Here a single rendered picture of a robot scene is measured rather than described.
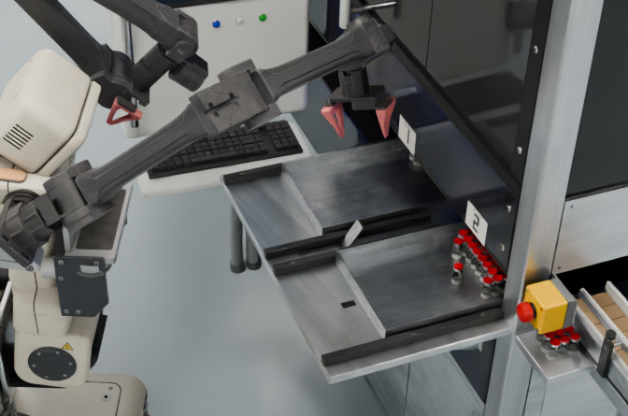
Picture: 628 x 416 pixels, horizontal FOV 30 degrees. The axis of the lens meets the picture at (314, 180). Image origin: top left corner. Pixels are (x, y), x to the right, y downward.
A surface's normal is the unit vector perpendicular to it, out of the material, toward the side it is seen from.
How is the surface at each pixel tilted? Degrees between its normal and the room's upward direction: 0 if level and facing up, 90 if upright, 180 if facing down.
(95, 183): 73
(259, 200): 0
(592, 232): 90
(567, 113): 90
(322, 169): 0
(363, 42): 45
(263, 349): 0
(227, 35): 90
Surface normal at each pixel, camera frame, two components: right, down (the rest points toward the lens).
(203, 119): -0.46, 0.26
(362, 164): 0.03, -0.79
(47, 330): -0.02, 0.60
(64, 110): 0.69, -0.57
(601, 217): 0.37, 0.57
